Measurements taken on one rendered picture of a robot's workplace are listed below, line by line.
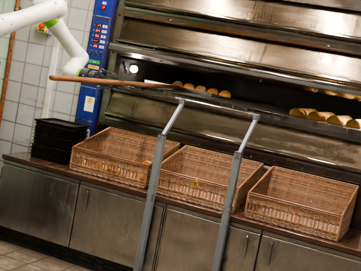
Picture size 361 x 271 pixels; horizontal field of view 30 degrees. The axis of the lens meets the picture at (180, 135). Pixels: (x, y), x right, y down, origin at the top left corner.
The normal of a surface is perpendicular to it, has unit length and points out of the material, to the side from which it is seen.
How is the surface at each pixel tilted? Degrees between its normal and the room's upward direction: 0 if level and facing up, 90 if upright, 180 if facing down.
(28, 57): 90
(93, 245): 90
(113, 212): 90
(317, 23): 70
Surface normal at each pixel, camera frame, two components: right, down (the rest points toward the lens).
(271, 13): -0.29, -0.31
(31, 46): -0.38, 0.03
